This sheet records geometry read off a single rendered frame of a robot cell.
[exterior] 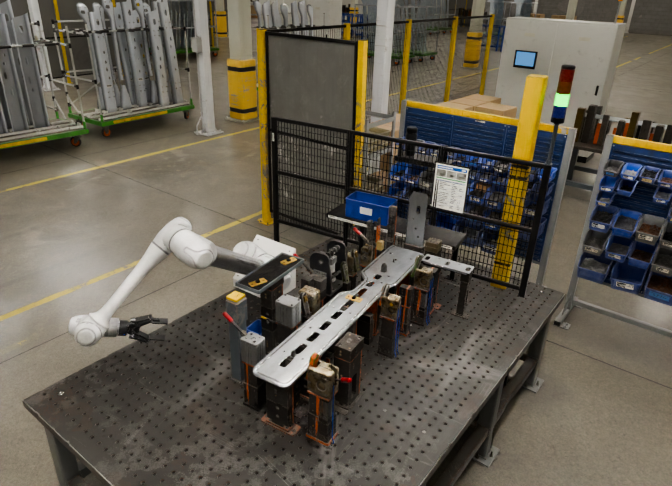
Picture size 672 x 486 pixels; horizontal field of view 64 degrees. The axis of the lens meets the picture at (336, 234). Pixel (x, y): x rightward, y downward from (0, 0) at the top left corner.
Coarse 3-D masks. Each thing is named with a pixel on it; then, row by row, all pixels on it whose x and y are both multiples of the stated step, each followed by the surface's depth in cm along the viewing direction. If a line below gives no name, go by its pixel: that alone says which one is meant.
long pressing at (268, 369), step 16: (384, 256) 310; (400, 256) 311; (416, 256) 311; (368, 272) 292; (384, 272) 293; (400, 272) 294; (368, 288) 277; (336, 304) 263; (352, 304) 263; (368, 304) 264; (320, 320) 250; (336, 320) 250; (352, 320) 251; (288, 336) 237; (304, 336) 238; (320, 336) 239; (336, 336) 239; (272, 352) 227; (288, 352) 228; (304, 352) 228; (320, 352) 229; (256, 368) 217; (272, 368) 218; (288, 368) 218; (304, 368) 219; (288, 384) 210
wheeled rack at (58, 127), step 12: (36, 24) 810; (0, 48) 731; (72, 60) 776; (48, 72) 842; (72, 84) 802; (60, 108) 859; (60, 120) 861; (72, 120) 838; (84, 120) 816; (12, 132) 777; (24, 132) 788; (36, 132) 780; (48, 132) 791; (60, 132) 868; (72, 132) 805; (84, 132) 819; (0, 144) 736; (12, 144) 747; (24, 144) 759; (72, 144) 827
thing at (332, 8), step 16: (272, 0) 1473; (288, 0) 1439; (320, 0) 1378; (336, 0) 1378; (288, 16) 1457; (320, 16) 1392; (336, 16) 1395; (288, 32) 1474; (320, 32) 1408; (336, 32) 1413
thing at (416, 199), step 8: (416, 192) 311; (416, 200) 313; (424, 200) 310; (408, 208) 317; (416, 208) 315; (424, 208) 312; (408, 216) 320; (416, 216) 317; (424, 216) 314; (408, 224) 322; (416, 224) 319; (424, 224) 316; (408, 232) 324; (416, 232) 321; (424, 232) 318; (408, 240) 326; (416, 240) 323
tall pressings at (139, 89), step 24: (96, 24) 860; (120, 24) 918; (144, 24) 930; (168, 24) 941; (96, 48) 871; (120, 48) 929; (144, 48) 943; (168, 48) 949; (96, 72) 903; (120, 72) 913; (144, 72) 971; (168, 72) 967; (120, 96) 926; (144, 96) 955; (168, 96) 995
